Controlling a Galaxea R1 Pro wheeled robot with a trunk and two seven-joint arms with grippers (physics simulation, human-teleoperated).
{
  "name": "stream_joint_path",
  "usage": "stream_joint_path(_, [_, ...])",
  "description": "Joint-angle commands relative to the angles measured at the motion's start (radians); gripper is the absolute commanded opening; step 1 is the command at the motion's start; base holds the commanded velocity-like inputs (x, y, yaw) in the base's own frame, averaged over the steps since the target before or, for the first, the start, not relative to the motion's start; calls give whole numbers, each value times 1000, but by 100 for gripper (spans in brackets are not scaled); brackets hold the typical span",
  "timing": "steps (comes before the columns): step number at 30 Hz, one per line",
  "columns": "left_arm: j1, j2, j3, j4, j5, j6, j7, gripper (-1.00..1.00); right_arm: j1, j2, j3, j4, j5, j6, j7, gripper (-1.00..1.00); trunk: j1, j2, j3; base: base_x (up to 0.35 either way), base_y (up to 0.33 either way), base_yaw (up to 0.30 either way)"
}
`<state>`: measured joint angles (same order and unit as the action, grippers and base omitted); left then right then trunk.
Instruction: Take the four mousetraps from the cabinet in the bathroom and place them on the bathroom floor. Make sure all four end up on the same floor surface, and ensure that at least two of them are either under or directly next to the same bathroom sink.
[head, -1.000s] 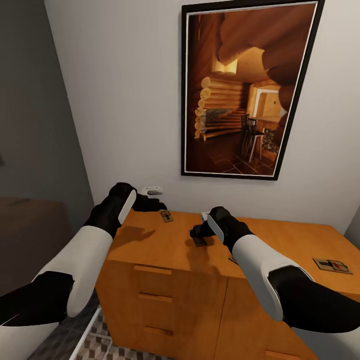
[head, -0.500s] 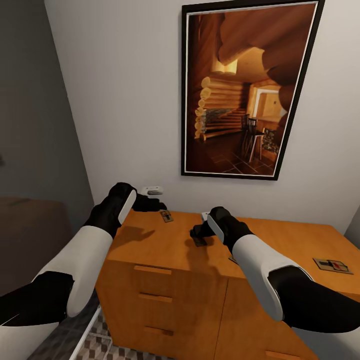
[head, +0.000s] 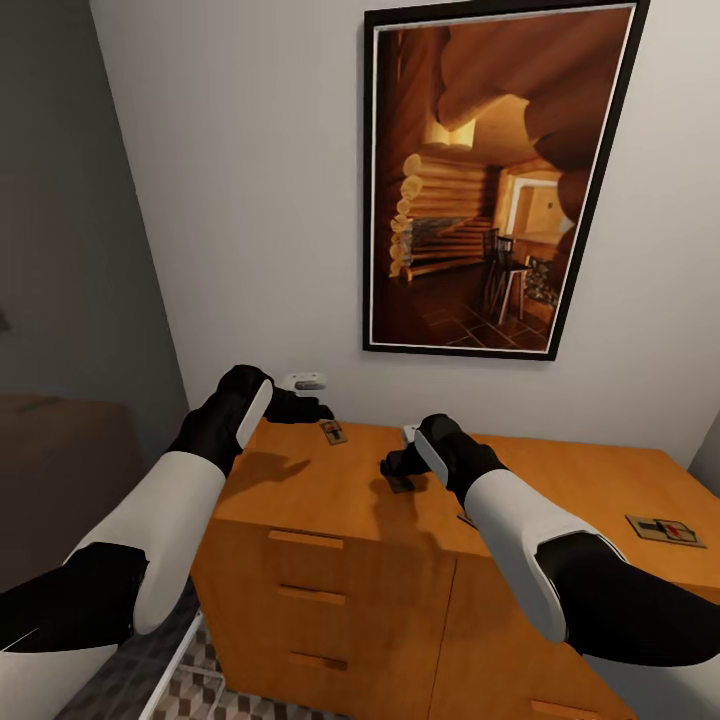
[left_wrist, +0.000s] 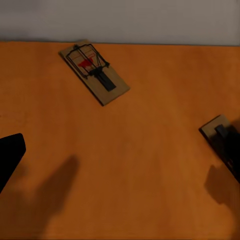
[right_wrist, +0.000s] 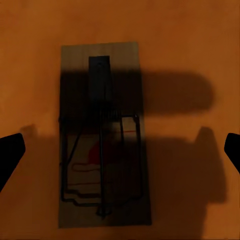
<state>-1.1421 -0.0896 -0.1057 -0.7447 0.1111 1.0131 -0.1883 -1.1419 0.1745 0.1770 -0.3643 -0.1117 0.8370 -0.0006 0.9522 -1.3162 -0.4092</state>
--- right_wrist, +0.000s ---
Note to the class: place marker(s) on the mousetrap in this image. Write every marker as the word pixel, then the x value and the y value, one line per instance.
pixel 103 164

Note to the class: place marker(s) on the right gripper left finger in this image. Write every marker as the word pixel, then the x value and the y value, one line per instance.
pixel 12 148

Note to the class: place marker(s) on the cabinet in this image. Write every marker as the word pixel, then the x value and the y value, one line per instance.
pixel 190 74

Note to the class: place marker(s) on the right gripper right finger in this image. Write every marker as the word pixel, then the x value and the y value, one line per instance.
pixel 232 149

